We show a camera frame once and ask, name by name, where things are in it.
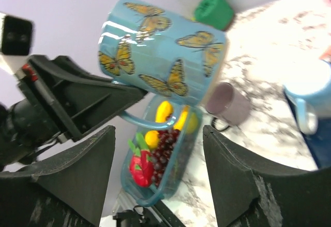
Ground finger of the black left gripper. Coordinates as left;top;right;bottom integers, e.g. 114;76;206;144
27;55;147;141

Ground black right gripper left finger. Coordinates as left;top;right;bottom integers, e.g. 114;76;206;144
1;126;115;226

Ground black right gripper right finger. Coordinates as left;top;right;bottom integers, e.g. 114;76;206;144
203;125;330;226

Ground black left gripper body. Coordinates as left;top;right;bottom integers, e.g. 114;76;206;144
1;79;72;171

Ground purple ceramic mug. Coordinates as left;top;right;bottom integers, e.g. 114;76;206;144
204;82;251;132

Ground blue butterfly mug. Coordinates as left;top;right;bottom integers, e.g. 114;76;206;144
98;0;228;130

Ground blue white gradient mug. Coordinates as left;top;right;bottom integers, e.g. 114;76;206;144
283;60;330;134

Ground pink ceramic mug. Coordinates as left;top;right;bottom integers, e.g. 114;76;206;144
319;46;331;64

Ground red toy dragon fruit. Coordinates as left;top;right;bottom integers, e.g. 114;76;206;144
129;148;154;188

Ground teal plastic fruit bin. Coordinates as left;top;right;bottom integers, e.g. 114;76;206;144
121;106;202;207

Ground dark blue mat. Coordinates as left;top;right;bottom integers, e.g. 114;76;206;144
283;90;330;169

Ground yellow toy mango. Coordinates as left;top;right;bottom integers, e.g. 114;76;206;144
155;101;173;123

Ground dark red toy grapes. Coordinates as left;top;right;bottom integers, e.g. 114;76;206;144
145;129;180;187

